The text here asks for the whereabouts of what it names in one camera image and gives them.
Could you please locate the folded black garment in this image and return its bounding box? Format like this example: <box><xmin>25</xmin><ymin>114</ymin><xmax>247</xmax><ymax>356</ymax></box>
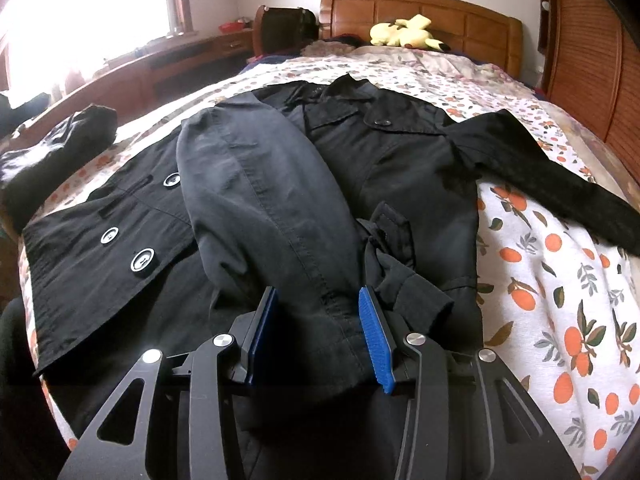
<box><xmin>1</xmin><ymin>104</ymin><xmax>118</xmax><ymax>233</ymax></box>

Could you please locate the floral quilt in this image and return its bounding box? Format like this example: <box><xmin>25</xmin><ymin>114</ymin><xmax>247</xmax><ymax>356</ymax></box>
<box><xmin>299</xmin><ymin>39</ymin><xmax>532</xmax><ymax>106</ymax></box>

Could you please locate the black trench coat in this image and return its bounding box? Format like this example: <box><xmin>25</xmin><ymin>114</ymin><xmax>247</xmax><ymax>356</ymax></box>
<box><xmin>24</xmin><ymin>76</ymin><xmax>639</xmax><ymax>479</ymax></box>

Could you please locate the window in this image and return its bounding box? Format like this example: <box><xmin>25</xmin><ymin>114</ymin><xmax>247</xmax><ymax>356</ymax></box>
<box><xmin>1</xmin><ymin>0</ymin><xmax>193</xmax><ymax>105</ymax></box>

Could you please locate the wooden louvered wardrobe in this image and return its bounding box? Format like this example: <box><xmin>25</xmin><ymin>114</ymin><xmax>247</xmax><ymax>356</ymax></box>
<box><xmin>538</xmin><ymin>0</ymin><xmax>639</xmax><ymax>178</ymax></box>

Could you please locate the wooden desk by window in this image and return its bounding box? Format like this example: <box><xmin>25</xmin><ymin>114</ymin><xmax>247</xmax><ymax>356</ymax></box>
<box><xmin>1</xmin><ymin>28</ymin><xmax>253</xmax><ymax>152</ymax></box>

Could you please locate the red bowl on desk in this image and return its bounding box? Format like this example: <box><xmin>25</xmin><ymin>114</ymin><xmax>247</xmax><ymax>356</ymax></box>
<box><xmin>218</xmin><ymin>21</ymin><xmax>245</xmax><ymax>34</ymax></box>

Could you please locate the black backpack on chair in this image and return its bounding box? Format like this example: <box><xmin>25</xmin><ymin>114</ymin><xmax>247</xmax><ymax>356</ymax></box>
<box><xmin>253</xmin><ymin>4</ymin><xmax>320</xmax><ymax>56</ymax></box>

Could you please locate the wooden headboard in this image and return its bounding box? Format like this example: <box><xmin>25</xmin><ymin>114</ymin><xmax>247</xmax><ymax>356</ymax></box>
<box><xmin>318</xmin><ymin>0</ymin><xmax>524</xmax><ymax>82</ymax></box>

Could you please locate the yellow plush toy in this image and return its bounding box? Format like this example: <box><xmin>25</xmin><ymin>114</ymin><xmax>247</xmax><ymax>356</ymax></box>
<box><xmin>370</xmin><ymin>14</ymin><xmax>451</xmax><ymax>52</ymax></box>

